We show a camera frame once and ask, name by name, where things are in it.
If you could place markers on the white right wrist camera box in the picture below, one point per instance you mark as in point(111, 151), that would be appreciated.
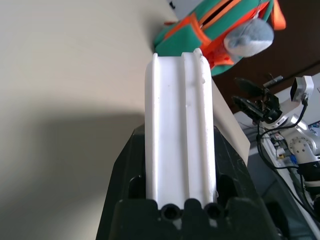
point(303, 86)

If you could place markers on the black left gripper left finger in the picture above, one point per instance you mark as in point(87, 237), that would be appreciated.
point(125, 170)

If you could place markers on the teal and orange backpack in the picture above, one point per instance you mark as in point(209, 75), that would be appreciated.
point(190, 32)

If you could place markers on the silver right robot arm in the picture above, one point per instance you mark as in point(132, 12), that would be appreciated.
point(300, 145)

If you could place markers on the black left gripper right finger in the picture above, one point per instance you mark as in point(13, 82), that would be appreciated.
point(232, 170)

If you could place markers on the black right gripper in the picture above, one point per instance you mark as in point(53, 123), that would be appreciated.
point(268, 106)

